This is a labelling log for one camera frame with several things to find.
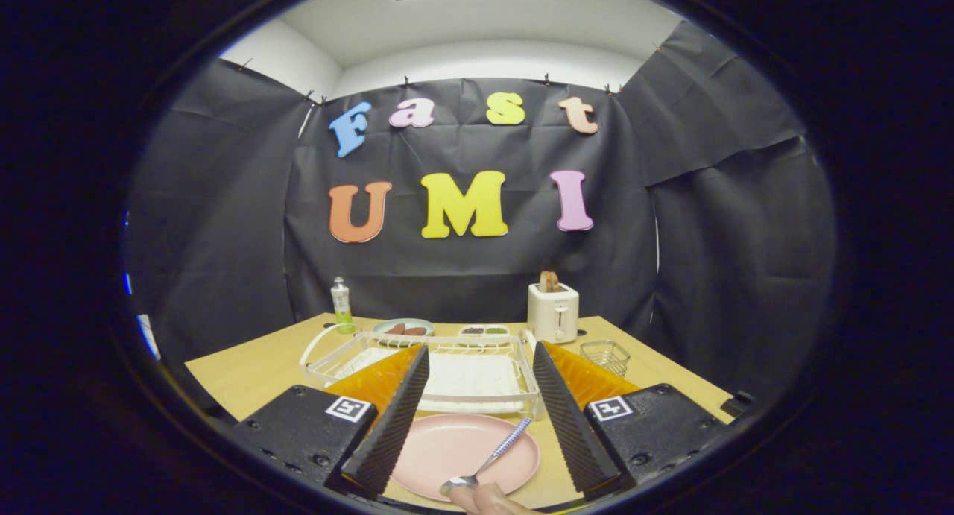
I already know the spoon with blue patterned handle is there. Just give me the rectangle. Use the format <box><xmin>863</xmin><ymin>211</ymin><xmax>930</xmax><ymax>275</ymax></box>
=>
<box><xmin>440</xmin><ymin>417</ymin><xmax>534</xmax><ymax>497</ymax></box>

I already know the white toaster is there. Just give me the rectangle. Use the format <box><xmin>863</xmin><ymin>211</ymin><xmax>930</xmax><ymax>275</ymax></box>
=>
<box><xmin>527</xmin><ymin>282</ymin><xmax>581</xmax><ymax>344</ymax></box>

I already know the metal wire basket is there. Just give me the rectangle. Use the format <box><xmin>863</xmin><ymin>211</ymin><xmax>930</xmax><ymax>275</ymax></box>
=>
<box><xmin>580</xmin><ymin>340</ymin><xmax>631</xmax><ymax>379</ymax></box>

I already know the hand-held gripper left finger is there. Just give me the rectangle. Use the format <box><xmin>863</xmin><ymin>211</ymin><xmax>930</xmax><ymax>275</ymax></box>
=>
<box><xmin>235</xmin><ymin>344</ymin><xmax>431</xmax><ymax>499</ymax></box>

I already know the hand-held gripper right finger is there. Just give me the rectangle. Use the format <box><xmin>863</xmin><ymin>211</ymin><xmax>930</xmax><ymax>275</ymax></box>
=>
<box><xmin>531</xmin><ymin>341</ymin><xmax>735</xmax><ymax>499</ymax></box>

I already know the black grey furniture piece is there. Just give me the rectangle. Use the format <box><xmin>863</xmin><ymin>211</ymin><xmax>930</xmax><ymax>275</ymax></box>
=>
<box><xmin>719</xmin><ymin>391</ymin><xmax>755</xmax><ymax>419</ymax></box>

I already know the pink plate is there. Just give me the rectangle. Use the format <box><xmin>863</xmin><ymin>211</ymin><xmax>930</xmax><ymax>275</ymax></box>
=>
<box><xmin>390</xmin><ymin>413</ymin><xmax>541</xmax><ymax>502</ymax></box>

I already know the black backdrop cloth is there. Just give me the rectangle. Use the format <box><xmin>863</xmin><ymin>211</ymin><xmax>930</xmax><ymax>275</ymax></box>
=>
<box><xmin>123</xmin><ymin>19</ymin><xmax>835</xmax><ymax>404</ymax></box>

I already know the clear bottle with green liquid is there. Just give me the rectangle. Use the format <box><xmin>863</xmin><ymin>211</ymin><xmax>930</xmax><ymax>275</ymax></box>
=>
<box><xmin>331</xmin><ymin>277</ymin><xmax>356</xmax><ymax>334</ymax></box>

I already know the pale blue food plate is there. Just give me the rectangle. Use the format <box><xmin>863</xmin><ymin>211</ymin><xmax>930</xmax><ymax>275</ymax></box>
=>
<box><xmin>372</xmin><ymin>318</ymin><xmax>435</xmax><ymax>348</ymax></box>

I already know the white wire dish rack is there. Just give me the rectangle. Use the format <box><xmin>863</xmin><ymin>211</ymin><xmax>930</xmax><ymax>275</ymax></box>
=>
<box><xmin>299</xmin><ymin>323</ymin><xmax>543</xmax><ymax>420</ymax></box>

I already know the white paper sheet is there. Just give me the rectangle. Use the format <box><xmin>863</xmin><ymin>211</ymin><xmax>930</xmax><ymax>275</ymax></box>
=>
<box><xmin>136</xmin><ymin>314</ymin><xmax>161</xmax><ymax>361</ymax></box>

